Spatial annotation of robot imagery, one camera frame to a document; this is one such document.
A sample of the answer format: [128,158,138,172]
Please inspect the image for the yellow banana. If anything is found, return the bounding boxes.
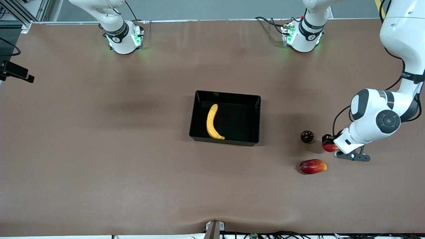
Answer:
[206,104,225,140]

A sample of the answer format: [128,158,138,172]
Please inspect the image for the black left base cable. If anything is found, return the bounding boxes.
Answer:
[255,16,291,36]

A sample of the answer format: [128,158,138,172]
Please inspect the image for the red-yellow mango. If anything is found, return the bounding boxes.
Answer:
[299,159,328,175]

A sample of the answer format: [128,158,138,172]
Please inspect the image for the aluminium frame strut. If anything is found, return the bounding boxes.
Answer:
[0,0,50,34]

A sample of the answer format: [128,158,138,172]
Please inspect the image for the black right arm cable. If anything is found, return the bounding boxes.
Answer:
[0,37,21,56]

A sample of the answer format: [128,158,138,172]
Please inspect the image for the small red-yellow apple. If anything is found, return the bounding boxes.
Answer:
[321,139,340,153]

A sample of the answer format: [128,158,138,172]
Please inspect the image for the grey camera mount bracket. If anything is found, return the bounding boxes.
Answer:
[204,220,225,239]

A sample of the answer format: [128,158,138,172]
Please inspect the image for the dark purple mangosteen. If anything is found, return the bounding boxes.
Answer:
[300,130,315,144]

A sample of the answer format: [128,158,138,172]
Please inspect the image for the black right base cable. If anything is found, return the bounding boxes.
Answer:
[125,0,144,34]

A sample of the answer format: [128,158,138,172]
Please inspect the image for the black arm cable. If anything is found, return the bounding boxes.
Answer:
[0,37,21,56]
[331,46,424,136]

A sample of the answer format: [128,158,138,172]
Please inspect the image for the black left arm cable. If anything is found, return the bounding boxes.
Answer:
[331,46,424,136]

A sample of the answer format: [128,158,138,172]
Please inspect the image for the black base cable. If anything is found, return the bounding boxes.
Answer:
[125,0,144,34]
[255,16,291,36]

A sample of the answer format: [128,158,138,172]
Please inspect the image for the black rectangular box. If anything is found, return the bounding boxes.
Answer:
[189,90,262,147]

